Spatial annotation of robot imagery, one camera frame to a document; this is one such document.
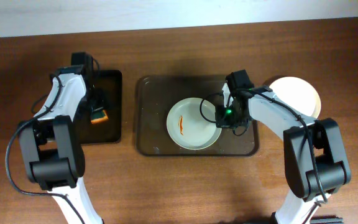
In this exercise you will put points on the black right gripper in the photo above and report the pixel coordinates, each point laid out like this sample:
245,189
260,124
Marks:
229,121

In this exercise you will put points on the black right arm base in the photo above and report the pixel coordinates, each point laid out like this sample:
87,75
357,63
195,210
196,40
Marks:
334,220

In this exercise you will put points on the pale green plate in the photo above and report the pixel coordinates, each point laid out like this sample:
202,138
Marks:
190,124

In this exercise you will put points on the green and orange sponge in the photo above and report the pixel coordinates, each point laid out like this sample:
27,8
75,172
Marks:
99,116

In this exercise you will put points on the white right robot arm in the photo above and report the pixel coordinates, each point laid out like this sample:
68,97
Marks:
316,164

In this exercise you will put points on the small black tray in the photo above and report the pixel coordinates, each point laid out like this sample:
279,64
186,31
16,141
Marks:
109,131

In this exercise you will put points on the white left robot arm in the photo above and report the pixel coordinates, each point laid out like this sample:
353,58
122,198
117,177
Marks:
52,154

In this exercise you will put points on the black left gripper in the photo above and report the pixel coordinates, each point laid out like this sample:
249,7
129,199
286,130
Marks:
96,106

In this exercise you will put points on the large brown serving tray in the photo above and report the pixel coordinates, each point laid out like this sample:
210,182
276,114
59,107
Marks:
155,97

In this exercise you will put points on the cream white plate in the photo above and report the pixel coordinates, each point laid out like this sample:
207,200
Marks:
299,94

